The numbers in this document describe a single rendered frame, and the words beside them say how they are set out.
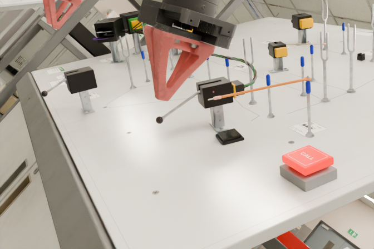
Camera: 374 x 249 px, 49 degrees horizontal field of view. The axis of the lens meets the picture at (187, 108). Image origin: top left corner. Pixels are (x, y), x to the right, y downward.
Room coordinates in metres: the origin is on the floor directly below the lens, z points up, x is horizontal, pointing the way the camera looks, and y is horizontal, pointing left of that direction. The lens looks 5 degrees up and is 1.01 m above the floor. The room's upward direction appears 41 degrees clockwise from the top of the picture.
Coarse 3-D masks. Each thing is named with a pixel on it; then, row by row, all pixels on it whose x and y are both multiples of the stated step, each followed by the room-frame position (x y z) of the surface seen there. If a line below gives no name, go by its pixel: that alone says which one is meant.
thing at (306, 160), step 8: (296, 152) 0.57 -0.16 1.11; (304, 152) 0.57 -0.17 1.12; (312, 152) 0.57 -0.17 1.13; (320, 152) 0.56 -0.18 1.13; (288, 160) 0.56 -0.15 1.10; (296, 160) 0.56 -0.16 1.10; (304, 160) 0.55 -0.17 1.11; (312, 160) 0.55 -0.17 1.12; (320, 160) 0.55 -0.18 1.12; (328, 160) 0.55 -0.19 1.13; (296, 168) 0.55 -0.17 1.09; (304, 168) 0.54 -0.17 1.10; (312, 168) 0.54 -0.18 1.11; (320, 168) 0.54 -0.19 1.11
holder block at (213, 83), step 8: (208, 80) 0.76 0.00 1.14; (216, 80) 0.75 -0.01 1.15; (224, 80) 0.74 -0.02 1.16; (200, 88) 0.73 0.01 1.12; (208, 88) 0.73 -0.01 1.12; (216, 88) 0.73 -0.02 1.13; (224, 88) 0.73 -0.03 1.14; (200, 96) 0.75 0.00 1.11; (208, 96) 0.73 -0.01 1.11; (232, 96) 0.74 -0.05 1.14; (208, 104) 0.74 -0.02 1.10; (216, 104) 0.74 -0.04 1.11
